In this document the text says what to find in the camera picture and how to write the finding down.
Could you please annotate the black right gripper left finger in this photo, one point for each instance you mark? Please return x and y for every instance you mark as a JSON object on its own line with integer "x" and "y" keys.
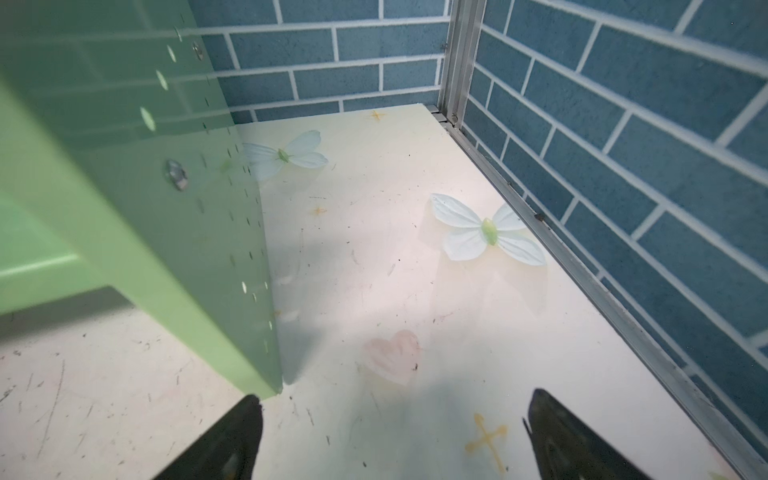
{"x": 227, "y": 450}

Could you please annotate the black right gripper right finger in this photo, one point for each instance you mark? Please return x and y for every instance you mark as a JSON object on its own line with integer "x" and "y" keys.
{"x": 566, "y": 448}

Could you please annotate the green two-tier shelf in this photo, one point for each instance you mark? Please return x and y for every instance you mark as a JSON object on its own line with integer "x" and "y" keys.
{"x": 137, "y": 165}

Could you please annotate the aluminium corner frame post right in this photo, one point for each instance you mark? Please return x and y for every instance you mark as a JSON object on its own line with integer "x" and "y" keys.
{"x": 464, "y": 30}

